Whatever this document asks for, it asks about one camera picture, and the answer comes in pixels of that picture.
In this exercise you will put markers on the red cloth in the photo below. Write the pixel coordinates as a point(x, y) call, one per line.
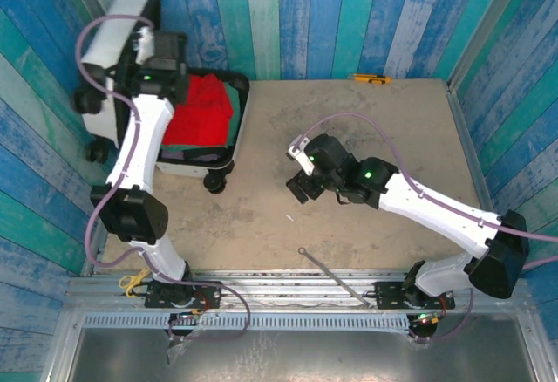
point(196, 111)

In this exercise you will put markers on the white hard-shell suitcase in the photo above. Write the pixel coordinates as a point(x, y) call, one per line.
point(113, 37)

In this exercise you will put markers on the green cloth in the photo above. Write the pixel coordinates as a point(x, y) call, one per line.
point(234, 116)

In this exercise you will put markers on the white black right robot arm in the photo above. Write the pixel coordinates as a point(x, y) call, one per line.
point(436, 212)

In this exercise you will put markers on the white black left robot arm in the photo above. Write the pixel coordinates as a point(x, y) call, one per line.
point(139, 146)

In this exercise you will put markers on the purple folded garment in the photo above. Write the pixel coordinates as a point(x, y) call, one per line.
point(205, 156)

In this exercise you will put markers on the yellow black utility knife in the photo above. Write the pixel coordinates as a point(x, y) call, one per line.
point(370, 79)

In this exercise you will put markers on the small circuit board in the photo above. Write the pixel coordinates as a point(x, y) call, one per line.
point(429, 318)
point(187, 317)

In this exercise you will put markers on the grey metal sheet panel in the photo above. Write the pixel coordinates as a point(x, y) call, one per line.
point(349, 356)

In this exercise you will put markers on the yellow scissors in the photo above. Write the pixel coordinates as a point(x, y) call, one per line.
point(131, 284)

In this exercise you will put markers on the clear plastic scrap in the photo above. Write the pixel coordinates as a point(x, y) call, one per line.
point(174, 351)

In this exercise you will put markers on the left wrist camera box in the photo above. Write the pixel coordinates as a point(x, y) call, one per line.
point(146, 46)

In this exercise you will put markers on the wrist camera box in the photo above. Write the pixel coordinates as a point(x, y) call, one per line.
point(146, 46)
point(298, 146)

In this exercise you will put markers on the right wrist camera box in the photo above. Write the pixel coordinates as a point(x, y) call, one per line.
point(298, 146)

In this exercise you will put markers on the aluminium mounting rail frame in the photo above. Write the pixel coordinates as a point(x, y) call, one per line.
point(283, 286)

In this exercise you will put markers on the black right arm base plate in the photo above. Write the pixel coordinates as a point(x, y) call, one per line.
point(388, 295)

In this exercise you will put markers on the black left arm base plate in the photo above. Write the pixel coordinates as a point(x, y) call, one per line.
point(209, 290)

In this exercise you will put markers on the aluminium table side rail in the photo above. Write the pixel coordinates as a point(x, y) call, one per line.
point(98, 260)
point(475, 159)

